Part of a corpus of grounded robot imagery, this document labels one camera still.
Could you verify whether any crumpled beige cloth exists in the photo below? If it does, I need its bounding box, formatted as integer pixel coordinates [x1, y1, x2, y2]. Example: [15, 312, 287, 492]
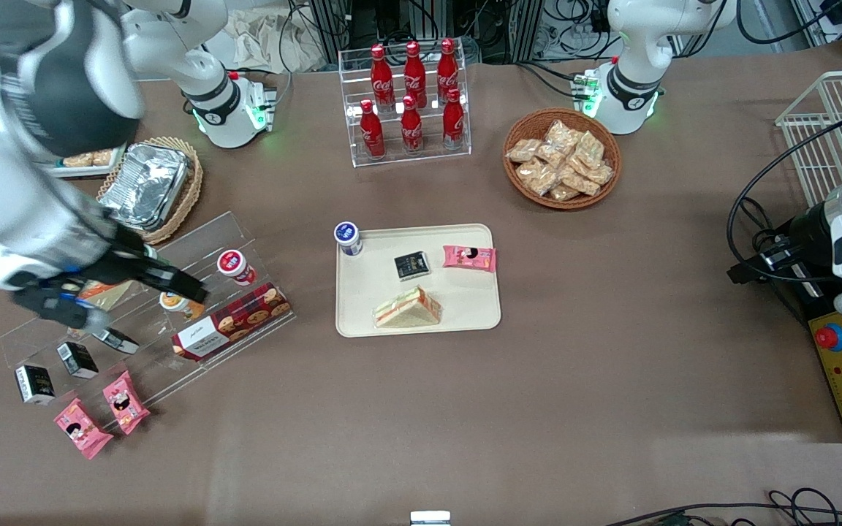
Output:
[227, 7, 327, 74]

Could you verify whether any beige plastic tray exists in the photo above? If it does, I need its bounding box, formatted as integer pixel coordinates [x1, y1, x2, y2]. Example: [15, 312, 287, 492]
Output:
[335, 224, 502, 338]

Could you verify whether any red cola bottle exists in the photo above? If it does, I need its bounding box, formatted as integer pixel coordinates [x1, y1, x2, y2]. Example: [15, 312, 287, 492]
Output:
[370, 44, 395, 103]
[442, 88, 466, 150]
[401, 95, 425, 154]
[360, 99, 385, 159]
[436, 38, 460, 94]
[403, 41, 428, 99]

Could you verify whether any orange lid cup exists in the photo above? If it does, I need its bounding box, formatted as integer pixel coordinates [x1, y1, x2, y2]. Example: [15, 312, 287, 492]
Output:
[159, 291, 206, 321]

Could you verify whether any blue lid yogurt cup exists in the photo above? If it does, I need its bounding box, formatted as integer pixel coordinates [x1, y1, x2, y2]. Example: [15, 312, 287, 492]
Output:
[334, 221, 363, 257]

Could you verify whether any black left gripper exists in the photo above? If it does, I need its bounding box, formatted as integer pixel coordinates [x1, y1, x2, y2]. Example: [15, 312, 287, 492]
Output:
[727, 205, 835, 286]

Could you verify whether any triangle sandwich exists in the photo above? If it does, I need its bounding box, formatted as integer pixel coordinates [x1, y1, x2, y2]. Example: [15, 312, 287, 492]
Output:
[77, 280, 138, 313]
[373, 286, 443, 330]

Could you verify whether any clear acrylic stepped stand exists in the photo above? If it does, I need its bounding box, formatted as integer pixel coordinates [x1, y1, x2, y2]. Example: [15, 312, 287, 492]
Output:
[1, 212, 297, 413]

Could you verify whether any red lid cup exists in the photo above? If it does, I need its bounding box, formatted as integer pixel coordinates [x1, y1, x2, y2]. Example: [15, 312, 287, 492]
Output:
[217, 249, 257, 286]

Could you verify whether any pink snack packet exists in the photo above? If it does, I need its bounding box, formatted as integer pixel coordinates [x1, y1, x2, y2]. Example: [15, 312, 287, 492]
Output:
[53, 398, 114, 460]
[103, 371, 151, 435]
[442, 245, 498, 273]

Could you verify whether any white rectangular snack tray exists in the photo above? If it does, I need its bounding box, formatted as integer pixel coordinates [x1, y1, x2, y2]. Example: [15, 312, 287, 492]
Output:
[48, 142, 131, 179]

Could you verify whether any aluminium foil container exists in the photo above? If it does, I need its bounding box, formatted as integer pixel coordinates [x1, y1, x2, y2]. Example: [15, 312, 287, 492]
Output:
[99, 142, 189, 231]

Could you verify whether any white wire basket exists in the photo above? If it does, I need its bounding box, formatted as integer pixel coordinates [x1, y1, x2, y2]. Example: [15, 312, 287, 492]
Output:
[775, 71, 842, 209]

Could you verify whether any red plaid cookie box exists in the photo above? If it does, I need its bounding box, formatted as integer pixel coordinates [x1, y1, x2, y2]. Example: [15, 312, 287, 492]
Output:
[171, 283, 292, 362]

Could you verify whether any black floor cable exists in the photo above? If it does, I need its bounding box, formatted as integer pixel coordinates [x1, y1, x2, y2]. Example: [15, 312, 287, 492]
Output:
[604, 488, 842, 526]

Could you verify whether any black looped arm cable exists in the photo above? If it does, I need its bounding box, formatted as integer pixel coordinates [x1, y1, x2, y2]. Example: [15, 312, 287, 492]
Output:
[727, 117, 842, 286]

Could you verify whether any clear acrylic bottle rack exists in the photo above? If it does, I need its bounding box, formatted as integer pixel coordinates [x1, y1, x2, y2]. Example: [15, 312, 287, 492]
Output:
[338, 40, 471, 169]

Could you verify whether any round brown wicker basket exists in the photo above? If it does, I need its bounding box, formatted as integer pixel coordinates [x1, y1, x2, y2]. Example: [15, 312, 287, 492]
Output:
[503, 108, 623, 210]

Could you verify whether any flat wicker basket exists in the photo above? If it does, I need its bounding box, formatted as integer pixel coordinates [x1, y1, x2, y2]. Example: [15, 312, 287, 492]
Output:
[96, 137, 204, 245]

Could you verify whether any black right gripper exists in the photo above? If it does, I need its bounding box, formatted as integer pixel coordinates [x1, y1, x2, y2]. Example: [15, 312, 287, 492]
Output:
[63, 225, 209, 305]

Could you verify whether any small black box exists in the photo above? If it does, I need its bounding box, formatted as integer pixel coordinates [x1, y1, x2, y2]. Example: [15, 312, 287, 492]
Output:
[56, 341, 99, 379]
[394, 251, 431, 282]
[91, 327, 140, 355]
[14, 365, 56, 405]

